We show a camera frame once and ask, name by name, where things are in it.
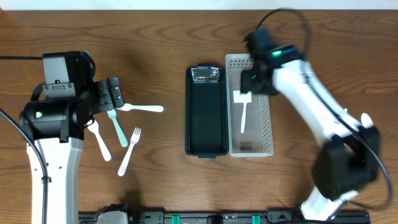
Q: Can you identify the white fork pointing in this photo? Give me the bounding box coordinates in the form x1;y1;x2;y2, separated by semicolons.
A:
118;103;164;113

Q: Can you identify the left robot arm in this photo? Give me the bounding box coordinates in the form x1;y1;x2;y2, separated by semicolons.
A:
20;76;124;223

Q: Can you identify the clear plastic basket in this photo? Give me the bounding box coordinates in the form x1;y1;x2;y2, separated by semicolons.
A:
225;54;274;157

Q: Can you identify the black plastic basket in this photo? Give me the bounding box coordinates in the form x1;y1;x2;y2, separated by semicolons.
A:
185;63;229;159

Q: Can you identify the white spoon long diagonal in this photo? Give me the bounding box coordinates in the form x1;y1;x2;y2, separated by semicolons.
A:
241;92;251;133

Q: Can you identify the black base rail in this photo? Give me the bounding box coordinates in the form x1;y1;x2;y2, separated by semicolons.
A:
78;203;371;224

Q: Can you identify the white fork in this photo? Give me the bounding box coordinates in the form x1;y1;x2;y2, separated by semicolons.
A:
118;127;141;177

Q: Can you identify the mint green plastic fork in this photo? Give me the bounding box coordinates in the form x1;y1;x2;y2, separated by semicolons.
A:
107;109;129;147

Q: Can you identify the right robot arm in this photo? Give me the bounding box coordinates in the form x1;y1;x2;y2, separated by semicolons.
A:
241;44;383;222

